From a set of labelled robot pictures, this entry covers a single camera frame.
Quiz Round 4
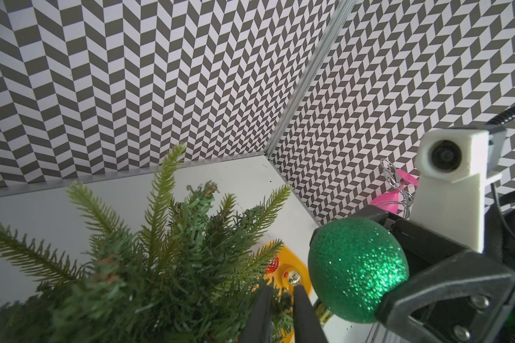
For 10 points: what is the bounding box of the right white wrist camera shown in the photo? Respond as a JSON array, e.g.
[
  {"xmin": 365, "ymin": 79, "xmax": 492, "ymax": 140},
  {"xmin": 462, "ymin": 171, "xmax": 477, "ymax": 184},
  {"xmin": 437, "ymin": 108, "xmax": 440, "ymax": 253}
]
[{"xmin": 409, "ymin": 124, "xmax": 506, "ymax": 252}]

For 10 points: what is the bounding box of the red faceted ball ornament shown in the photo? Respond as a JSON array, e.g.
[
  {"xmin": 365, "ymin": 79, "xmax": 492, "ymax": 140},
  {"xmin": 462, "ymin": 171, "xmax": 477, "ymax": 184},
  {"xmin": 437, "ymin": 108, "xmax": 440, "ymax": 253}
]
[{"xmin": 266, "ymin": 256, "xmax": 280, "ymax": 274}]

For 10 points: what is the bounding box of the small green christmas tree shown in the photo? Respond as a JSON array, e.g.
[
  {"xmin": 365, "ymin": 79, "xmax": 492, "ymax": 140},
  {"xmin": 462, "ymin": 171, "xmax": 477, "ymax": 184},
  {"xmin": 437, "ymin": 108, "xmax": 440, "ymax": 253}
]
[{"xmin": 0, "ymin": 144, "xmax": 291, "ymax": 342}]

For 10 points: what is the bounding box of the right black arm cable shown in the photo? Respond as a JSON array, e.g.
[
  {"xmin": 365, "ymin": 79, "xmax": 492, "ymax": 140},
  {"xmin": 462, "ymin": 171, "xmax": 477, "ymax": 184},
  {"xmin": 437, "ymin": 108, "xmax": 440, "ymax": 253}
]
[{"xmin": 484, "ymin": 99, "xmax": 515, "ymax": 232}]

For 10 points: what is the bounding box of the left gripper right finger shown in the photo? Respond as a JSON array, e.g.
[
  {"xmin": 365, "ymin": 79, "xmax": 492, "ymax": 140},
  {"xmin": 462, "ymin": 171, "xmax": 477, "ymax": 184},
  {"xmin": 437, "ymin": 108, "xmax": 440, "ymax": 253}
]
[{"xmin": 293, "ymin": 284, "xmax": 328, "ymax": 343}]

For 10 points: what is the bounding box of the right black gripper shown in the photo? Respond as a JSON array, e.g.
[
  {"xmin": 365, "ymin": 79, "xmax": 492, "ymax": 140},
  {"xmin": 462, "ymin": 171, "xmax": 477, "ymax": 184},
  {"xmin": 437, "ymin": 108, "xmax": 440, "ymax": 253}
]
[{"xmin": 310, "ymin": 188, "xmax": 515, "ymax": 343}]

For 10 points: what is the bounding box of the small gold bell ornament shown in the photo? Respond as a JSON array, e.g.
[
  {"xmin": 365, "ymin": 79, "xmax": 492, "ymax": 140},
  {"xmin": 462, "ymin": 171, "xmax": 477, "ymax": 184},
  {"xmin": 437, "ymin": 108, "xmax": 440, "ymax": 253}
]
[{"xmin": 282, "ymin": 268, "xmax": 301, "ymax": 288}]

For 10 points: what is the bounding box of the pink wine glass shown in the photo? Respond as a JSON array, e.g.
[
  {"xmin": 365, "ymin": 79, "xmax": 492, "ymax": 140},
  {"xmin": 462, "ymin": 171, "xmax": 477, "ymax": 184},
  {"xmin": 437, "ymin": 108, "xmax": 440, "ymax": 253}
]
[{"xmin": 371, "ymin": 167, "xmax": 419, "ymax": 219}]

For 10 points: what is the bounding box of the green glitter ball ornament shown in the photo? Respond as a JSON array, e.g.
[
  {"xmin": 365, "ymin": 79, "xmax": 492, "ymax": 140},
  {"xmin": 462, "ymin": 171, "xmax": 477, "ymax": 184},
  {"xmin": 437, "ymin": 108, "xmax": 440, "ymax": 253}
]
[{"xmin": 308, "ymin": 217, "xmax": 410, "ymax": 324}]

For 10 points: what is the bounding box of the yellow plastic tray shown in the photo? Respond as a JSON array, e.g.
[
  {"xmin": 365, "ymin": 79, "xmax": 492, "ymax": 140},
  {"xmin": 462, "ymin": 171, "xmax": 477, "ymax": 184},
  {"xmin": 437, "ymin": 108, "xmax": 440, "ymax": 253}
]
[{"xmin": 253, "ymin": 240, "xmax": 313, "ymax": 342}]

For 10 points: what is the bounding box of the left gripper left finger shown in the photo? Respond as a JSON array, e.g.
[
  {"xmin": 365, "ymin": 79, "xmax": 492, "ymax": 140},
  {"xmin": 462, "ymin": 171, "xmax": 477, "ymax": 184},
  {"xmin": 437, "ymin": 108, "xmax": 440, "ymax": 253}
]
[{"xmin": 239, "ymin": 285, "xmax": 273, "ymax": 343}]

